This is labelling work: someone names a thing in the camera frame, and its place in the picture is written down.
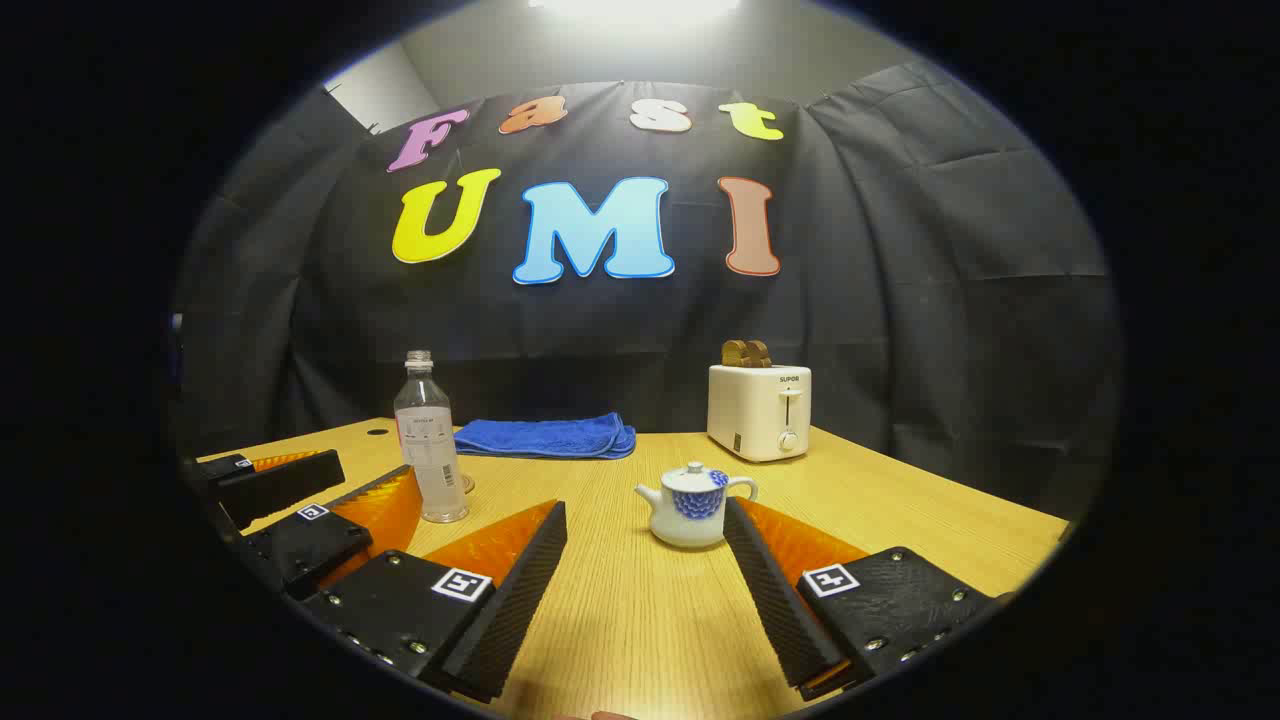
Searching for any white toaster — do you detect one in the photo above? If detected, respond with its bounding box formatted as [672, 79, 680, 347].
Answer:
[706, 364, 813, 463]

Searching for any black backdrop cloth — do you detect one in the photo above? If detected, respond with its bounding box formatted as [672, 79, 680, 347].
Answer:
[172, 62, 1121, 521]

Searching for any blue folded towel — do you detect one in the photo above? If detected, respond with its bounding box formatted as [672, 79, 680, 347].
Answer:
[454, 412, 638, 461]

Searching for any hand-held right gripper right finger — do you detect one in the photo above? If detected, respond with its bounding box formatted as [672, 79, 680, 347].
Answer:
[721, 496, 1001, 702]

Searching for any white blue-flowered teacup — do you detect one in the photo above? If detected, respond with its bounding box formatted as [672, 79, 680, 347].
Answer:
[635, 472, 759, 549]

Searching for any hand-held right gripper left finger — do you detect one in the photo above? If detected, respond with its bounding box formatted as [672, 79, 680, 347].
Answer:
[300, 499, 569, 704]

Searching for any clear plastic water bottle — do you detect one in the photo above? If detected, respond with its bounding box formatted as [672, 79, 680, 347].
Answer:
[393, 350, 470, 524]

